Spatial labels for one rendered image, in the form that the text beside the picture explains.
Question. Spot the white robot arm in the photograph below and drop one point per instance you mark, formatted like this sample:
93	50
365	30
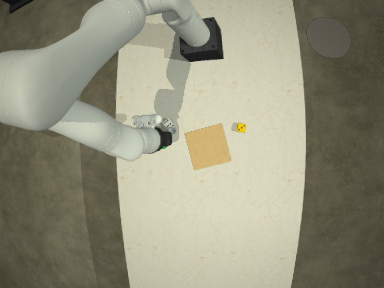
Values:
38	87

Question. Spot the yellow die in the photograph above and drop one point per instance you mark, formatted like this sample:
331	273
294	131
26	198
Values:
241	127

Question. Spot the tan square mat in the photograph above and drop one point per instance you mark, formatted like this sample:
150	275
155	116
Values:
208	146

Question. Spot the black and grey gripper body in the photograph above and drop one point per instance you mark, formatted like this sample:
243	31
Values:
149	122

